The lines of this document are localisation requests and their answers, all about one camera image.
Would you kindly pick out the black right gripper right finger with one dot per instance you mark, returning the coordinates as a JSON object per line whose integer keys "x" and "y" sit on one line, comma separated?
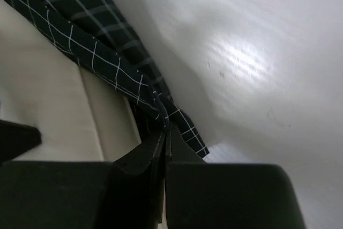
{"x": 208, "y": 195}

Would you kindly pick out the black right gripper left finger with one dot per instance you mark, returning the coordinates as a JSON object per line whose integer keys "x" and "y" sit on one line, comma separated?
{"x": 127, "y": 193}

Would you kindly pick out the dark checkered pillowcase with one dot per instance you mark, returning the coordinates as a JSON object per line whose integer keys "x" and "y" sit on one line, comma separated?
{"x": 95, "y": 36}

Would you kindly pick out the cream white pillow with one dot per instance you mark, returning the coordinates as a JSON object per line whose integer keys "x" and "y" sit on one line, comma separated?
{"x": 80, "y": 117}

